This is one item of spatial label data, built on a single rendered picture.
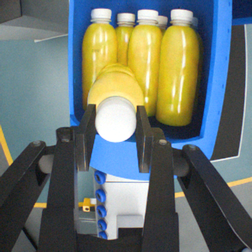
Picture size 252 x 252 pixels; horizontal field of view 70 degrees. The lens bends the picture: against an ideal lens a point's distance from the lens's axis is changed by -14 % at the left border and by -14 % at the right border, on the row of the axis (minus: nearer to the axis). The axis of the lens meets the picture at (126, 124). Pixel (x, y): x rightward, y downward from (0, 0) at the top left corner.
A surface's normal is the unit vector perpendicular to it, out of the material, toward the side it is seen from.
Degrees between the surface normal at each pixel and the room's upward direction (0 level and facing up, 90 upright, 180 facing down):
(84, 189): 0
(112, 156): 23
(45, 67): 0
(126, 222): 90
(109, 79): 75
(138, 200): 0
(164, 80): 57
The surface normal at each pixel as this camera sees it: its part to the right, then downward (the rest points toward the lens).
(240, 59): 0.04, 0.38
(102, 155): -0.49, 0.31
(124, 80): 0.32, -0.73
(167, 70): -0.73, 0.22
